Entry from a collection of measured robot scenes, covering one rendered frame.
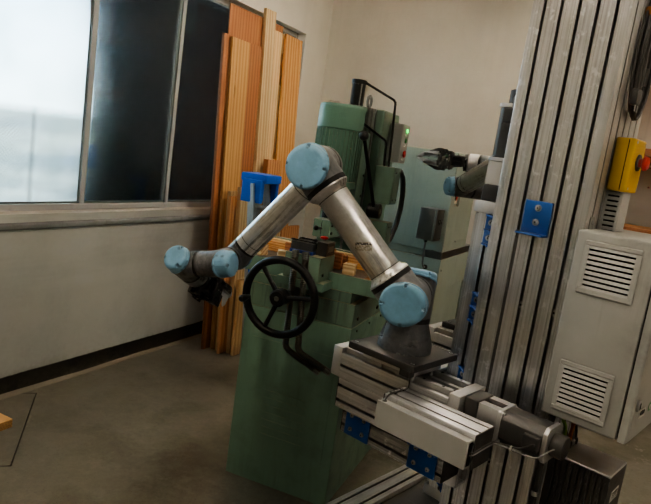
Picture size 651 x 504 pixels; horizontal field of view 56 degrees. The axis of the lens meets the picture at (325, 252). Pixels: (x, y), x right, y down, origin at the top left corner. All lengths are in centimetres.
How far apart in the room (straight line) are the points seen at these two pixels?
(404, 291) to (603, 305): 46
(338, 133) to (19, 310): 172
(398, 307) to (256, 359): 102
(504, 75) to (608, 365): 323
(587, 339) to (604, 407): 16
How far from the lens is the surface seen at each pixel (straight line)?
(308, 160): 154
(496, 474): 185
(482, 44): 466
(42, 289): 321
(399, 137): 258
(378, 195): 249
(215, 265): 169
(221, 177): 382
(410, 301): 152
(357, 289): 220
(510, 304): 172
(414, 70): 477
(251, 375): 246
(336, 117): 229
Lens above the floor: 133
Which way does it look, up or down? 9 degrees down
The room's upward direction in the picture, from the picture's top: 8 degrees clockwise
